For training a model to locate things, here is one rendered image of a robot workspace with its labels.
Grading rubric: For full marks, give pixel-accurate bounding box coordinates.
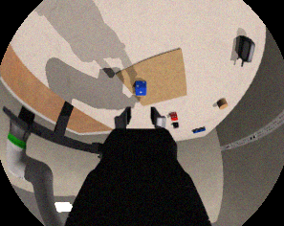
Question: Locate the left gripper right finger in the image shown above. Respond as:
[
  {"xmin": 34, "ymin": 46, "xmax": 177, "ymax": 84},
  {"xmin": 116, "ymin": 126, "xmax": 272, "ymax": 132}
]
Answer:
[{"xmin": 150, "ymin": 106, "xmax": 165, "ymax": 128}]

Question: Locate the red die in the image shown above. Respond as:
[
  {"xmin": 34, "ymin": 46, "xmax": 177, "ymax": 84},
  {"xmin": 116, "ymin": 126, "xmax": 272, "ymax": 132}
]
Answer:
[{"xmin": 169, "ymin": 112, "xmax": 177, "ymax": 121}]

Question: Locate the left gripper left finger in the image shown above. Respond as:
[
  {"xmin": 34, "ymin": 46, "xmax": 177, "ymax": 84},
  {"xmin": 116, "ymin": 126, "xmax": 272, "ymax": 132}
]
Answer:
[{"xmin": 114, "ymin": 106, "xmax": 131, "ymax": 128}]

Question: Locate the blue die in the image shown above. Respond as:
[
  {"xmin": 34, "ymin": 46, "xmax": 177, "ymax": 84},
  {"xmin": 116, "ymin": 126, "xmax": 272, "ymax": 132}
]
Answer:
[{"xmin": 135, "ymin": 81, "xmax": 146, "ymax": 95}]

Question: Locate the tan flat mat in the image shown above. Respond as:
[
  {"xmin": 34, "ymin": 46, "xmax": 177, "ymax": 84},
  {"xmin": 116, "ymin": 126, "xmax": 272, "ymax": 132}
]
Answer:
[{"xmin": 116, "ymin": 48, "xmax": 187, "ymax": 106}]

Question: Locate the black die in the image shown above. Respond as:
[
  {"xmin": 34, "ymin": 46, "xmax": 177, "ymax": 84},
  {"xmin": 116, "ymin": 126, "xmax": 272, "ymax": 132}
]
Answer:
[{"xmin": 173, "ymin": 122, "xmax": 179, "ymax": 128}]

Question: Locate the tan cylinder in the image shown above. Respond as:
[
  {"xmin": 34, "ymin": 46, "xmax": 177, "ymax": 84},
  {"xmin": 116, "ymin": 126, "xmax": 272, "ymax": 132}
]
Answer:
[{"xmin": 216, "ymin": 99, "xmax": 228, "ymax": 109}]

